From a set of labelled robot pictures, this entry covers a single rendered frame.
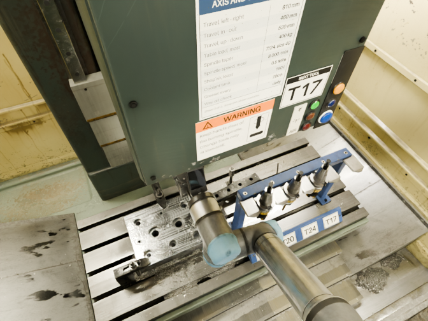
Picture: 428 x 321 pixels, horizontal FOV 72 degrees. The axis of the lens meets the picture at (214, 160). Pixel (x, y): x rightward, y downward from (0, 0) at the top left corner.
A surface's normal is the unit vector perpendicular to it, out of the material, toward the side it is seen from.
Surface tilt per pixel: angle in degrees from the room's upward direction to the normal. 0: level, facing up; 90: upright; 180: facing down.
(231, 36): 90
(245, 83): 90
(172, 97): 90
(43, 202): 0
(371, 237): 24
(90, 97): 90
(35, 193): 0
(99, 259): 0
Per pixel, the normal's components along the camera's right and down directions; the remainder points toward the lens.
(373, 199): -0.36, -0.41
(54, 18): 0.42, 0.73
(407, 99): -0.91, 0.33
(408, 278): -0.11, -0.79
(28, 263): 0.39, -0.67
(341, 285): 0.15, -0.63
